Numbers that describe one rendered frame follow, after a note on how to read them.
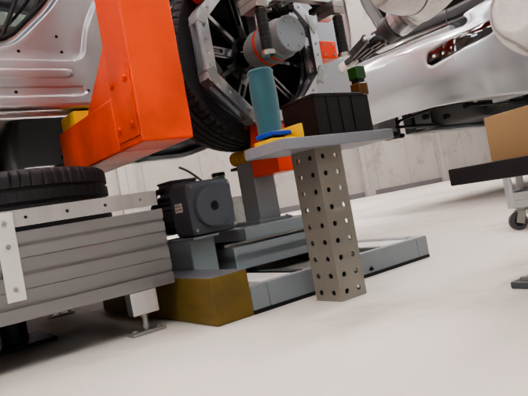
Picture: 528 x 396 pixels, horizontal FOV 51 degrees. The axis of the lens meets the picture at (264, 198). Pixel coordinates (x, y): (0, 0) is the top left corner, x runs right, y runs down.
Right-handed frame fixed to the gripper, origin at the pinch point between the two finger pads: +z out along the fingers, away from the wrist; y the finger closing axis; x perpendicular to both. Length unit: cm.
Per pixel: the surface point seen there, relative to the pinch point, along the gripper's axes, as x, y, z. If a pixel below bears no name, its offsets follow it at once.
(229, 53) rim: -27.6, 12.1, 36.1
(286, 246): 45, 9, 48
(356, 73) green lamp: 7.7, 7.2, -6.0
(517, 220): 65, -84, 11
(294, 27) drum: -21.7, 3.6, 11.0
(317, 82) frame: -11.3, -19.1, 28.4
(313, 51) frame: -22.2, -19.1, 24.0
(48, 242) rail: 29, 93, 41
